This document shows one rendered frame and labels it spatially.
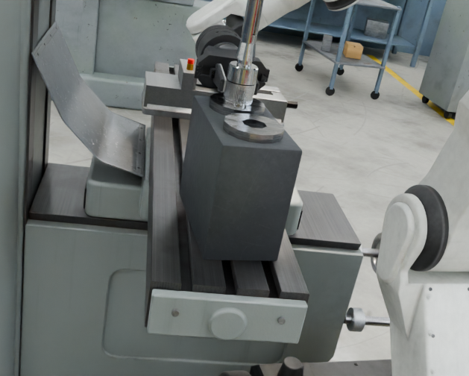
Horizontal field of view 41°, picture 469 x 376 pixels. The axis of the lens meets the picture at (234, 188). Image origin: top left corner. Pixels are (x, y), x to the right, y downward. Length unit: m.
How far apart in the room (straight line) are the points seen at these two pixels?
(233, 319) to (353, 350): 1.58
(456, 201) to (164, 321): 0.48
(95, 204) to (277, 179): 0.60
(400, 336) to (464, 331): 0.11
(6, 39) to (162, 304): 0.62
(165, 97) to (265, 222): 0.64
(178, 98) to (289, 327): 0.74
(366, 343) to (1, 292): 1.48
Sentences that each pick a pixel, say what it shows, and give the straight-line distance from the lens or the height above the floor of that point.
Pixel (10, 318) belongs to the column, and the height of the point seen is 0.49.
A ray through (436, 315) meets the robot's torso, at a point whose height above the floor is 0.88.
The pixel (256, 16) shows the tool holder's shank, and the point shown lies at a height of 1.28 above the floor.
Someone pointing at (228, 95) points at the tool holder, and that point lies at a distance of 0.99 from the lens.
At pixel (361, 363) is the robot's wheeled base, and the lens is 1.41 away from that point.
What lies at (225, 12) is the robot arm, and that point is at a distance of 1.21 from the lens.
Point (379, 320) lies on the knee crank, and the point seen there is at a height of 0.53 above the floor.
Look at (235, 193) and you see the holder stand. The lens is 0.89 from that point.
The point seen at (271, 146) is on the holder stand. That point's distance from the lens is 0.88.
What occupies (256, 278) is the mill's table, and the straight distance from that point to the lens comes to 0.92.
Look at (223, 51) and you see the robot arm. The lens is 1.09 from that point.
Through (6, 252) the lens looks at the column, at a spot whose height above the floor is 0.67.
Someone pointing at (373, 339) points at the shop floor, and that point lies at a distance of 2.54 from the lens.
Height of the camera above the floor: 1.43
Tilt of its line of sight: 24 degrees down
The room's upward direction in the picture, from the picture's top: 11 degrees clockwise
